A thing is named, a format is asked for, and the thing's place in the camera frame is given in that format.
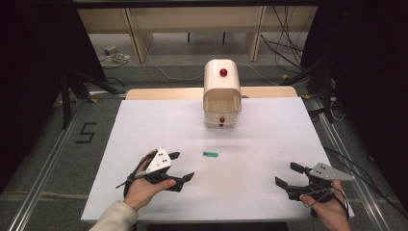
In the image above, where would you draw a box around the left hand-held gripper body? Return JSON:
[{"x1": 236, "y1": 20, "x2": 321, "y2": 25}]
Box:
[{"x1": 134, "y1": 147, "x2": 181, "y2": 186}]

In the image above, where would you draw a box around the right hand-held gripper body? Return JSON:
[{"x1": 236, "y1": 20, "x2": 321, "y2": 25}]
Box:
[{"x1": 284, "y1": 162, "x2": 356, "y2": 204}]

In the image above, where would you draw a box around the grey power adapter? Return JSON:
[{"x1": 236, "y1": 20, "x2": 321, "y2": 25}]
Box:
[{"x1": 98, "y1": 45, "x2": 132, "y2": 70}]

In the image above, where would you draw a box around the black curtain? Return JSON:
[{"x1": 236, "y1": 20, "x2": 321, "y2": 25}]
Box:
[
  {"x1": 299, "y1": 0, "x2": 408, "y2": 213},
  {"x1": 0, "y1": 0, "x2": 108, "y2": 195}
]

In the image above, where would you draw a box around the white floor cable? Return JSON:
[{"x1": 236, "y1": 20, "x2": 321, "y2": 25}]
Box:
[{"x1": 140, "y1": 40, "x2": 206, "y2": 82}]

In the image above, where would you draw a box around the person's left hand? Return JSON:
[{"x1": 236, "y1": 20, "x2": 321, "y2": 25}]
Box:
[{"x1": 123, "y1": 156, "x2": 177, "y2": 212}]

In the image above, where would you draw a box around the person's right hand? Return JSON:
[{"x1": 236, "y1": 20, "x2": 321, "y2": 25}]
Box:
[{"x1": 299, "y1": 179, "x2": 353, "y2": 231}]

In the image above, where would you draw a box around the cream storage box with drawer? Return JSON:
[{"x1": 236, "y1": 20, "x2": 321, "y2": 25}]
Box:
[{"x1": 202, "y1": 58, "x2": 242, "y2": 130}]

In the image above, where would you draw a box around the light wooden desk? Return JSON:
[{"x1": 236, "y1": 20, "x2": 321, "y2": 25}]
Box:
[{"x1": 76, "y1": 5, "x2": 319, "y2": 64}]

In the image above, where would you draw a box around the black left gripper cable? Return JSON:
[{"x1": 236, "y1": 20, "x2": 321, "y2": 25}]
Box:
[{"x1": 115, "y1": 149, "x2": 159, "y2": 197}]

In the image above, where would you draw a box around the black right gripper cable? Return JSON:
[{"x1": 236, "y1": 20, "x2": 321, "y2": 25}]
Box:
[{"x1": 301, "y1": 187, "x2": 351, "y2": 219}]

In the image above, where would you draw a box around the black metal stand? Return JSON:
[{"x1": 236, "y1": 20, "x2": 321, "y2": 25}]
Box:
[
  {"x1": 283, "y1": 57, "x2": 339, "y2": 125},
  {"x1": 59, "y1": 69, "x2": 127, "y2": 130}
]

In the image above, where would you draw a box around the bundle of black cables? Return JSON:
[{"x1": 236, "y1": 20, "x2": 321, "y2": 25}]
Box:
[{"x1": 260, "y1": 5, "x2": 310, "y2": 72}]

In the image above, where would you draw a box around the black floor cable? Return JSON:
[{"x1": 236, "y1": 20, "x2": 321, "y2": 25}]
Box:
[{"x1": 322, "y1": 146, "x2": 408, "y2": 220}]

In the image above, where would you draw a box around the aluminium floor rail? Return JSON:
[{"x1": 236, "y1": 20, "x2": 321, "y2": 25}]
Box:
[
  {"x1": 7, "y1": 99, "x2": 87, "y2": 231},
  {"x1": 307, "y1": 95, "x2": 393, "y2": 231}
]

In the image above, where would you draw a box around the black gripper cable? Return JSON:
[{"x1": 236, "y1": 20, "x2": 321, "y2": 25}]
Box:
[
  {"x1": 301, "y1": 187, "x2": 351, "y2": 219},
  {"x1": 115, "y1": 149, "x2": 159, "y2": 197}
]

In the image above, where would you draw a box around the white table cover sheet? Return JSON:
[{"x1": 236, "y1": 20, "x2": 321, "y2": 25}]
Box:
[{"x1": 80, "y1": 96, "x2": 356, "y2": 223}]

